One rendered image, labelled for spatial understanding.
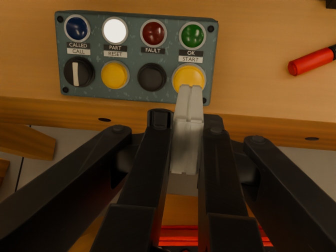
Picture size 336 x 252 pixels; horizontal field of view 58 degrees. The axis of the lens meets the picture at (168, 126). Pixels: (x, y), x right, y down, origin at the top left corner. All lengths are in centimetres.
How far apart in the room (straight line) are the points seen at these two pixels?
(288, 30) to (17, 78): 29
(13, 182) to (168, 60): 114
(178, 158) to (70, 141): 115
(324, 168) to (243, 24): 103
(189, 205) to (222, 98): 15
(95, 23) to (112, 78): 5
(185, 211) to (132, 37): 22
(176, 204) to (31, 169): 100
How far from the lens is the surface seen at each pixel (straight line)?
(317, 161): 132
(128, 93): 30
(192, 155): 15
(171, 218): 40
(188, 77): 28
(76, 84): 30
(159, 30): 28
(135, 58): 29
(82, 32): 30
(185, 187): 120
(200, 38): 28
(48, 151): 126
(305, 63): 33
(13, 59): 37
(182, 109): 16
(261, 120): 33
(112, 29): 29
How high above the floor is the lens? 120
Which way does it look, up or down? 77 degrees down
